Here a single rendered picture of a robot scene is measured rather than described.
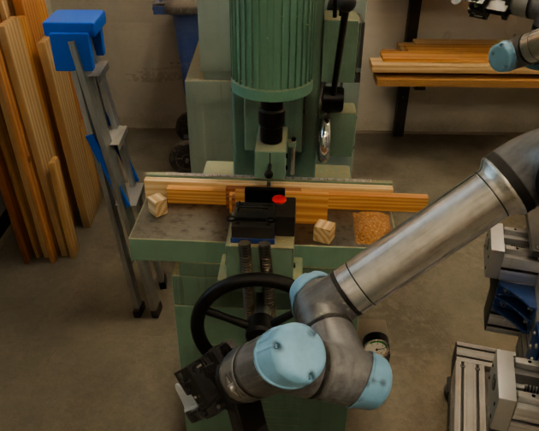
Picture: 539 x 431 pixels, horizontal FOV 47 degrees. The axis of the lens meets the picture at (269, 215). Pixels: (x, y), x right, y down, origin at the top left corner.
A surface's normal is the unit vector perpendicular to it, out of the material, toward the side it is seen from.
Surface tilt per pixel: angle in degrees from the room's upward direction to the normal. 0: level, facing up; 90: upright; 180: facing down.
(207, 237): 0
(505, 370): 0
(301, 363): 41
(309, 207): 90
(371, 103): 90
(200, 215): 0
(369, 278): 56
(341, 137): 90
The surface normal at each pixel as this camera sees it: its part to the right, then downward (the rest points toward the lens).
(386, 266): -0.27, -0.05
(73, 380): 0.00, -0.84
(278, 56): 0.14, 0.54
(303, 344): 0.48, -0.40
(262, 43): -0.25, 0.52
